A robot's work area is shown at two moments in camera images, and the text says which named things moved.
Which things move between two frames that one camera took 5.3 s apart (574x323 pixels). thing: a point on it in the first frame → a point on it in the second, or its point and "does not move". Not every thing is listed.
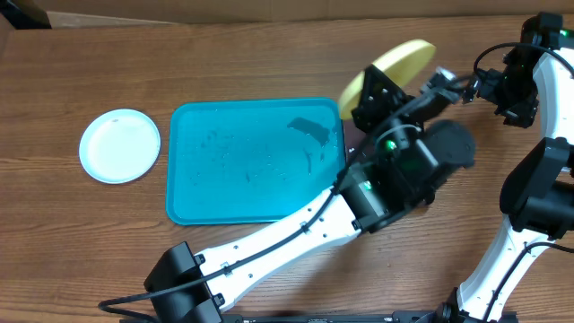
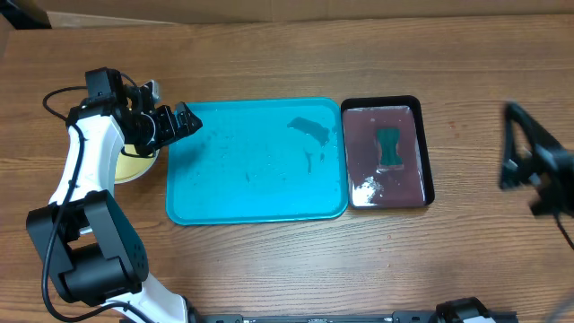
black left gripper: x=385 y=101 → x=163 y=114
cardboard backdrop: x=65 y=13 does not move
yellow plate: x=401 y=65 → x=131 y=168
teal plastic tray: x=249 y=161 does not move
